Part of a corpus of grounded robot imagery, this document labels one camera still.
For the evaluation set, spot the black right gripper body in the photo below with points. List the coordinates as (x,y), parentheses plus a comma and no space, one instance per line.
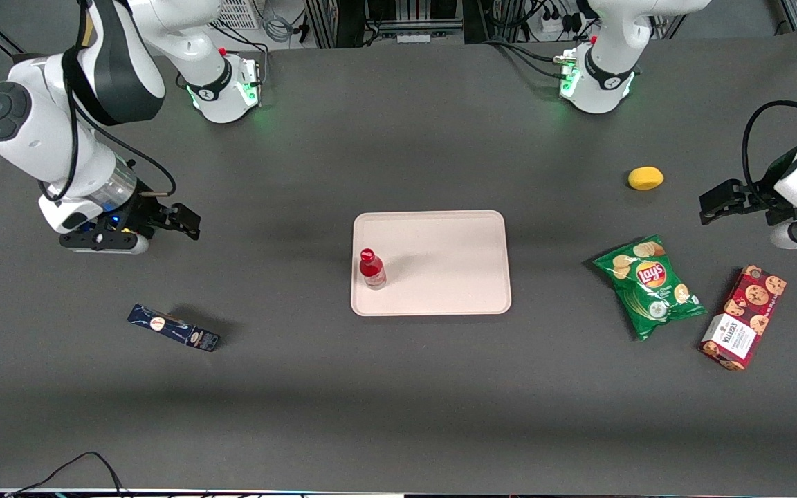
(145,207)

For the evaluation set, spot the white perforated box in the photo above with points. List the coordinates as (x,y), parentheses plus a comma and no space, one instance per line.
(239,12)

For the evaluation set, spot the pale pink plastic tray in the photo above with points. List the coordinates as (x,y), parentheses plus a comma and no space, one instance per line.
(447,263)

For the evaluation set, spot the green chips bag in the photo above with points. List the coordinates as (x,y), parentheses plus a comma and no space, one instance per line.
(651,287)

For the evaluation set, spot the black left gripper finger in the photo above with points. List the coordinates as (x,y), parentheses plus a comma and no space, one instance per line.
(732,187)
(715,206)

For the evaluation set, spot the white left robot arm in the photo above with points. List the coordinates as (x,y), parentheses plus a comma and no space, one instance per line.
(599,90)

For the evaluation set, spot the yellow lemon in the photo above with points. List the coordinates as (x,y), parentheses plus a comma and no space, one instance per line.
(645,178)

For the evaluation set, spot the red coke bottle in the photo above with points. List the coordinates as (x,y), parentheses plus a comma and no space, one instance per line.
(371,268)

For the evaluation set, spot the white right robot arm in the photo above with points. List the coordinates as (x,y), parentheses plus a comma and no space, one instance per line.
(215,83)

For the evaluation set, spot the red cookie box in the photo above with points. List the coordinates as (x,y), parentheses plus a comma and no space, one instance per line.
(744,318)

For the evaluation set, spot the dark blue snack box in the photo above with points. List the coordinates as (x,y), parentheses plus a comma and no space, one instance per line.
(173,328)

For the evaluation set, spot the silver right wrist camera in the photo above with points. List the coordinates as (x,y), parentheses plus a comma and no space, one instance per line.
(104,243)

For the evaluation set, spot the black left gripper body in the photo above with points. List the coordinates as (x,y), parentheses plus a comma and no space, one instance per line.
(762,191)

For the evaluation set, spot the white power strip with plugs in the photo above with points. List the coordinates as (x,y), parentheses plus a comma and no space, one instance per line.
(557,22)

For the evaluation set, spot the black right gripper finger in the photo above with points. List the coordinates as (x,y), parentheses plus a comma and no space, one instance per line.
(165,217)
(188,220)

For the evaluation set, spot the small white power strip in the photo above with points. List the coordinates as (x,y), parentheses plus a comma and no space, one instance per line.
(414,38)

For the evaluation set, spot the black aluminium frame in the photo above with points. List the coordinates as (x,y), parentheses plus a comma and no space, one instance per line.
(333,21)

